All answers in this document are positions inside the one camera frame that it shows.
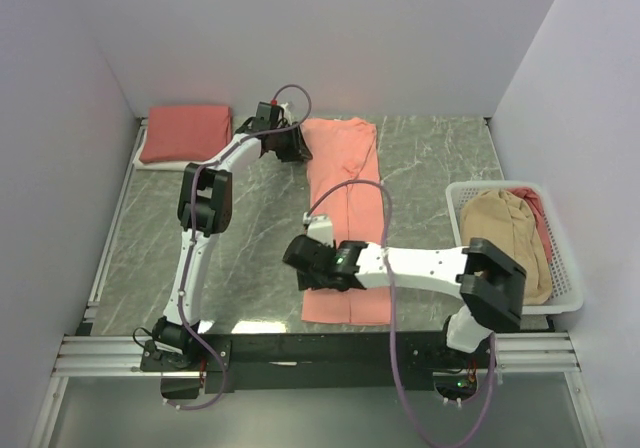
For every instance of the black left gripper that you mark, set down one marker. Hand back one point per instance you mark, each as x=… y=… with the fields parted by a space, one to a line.
x=298 y=150

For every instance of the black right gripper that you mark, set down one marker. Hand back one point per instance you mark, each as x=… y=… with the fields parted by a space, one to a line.
x=305 y=282

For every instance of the salmon pink t-shirt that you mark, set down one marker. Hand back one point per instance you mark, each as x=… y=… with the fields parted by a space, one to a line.
x=346 y=150

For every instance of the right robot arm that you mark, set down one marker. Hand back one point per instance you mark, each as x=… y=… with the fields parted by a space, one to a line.
x=488 y=282

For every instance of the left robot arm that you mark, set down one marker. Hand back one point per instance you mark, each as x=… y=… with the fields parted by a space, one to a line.
x=205 y=211

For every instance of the folded red t-shirt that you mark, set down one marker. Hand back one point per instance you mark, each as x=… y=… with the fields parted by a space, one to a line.
x=192 y=133

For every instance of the folded white t-shirt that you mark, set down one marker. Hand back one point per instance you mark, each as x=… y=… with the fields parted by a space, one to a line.
x=171 y=166

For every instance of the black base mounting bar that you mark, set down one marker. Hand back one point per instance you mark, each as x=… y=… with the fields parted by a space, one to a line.
x=307 y=361

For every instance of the beige t-shirt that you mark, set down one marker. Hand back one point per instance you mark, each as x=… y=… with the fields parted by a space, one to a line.
x=507 y=221

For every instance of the dark pink t-shirt in basket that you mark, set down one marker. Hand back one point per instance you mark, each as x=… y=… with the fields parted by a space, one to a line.
x=534 y=201

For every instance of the white plastic laundry basket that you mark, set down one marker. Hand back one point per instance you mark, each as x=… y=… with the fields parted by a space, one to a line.
x=567 y=286

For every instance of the aluminium frame rail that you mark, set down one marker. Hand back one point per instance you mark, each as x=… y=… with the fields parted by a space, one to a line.
x=121 y=357

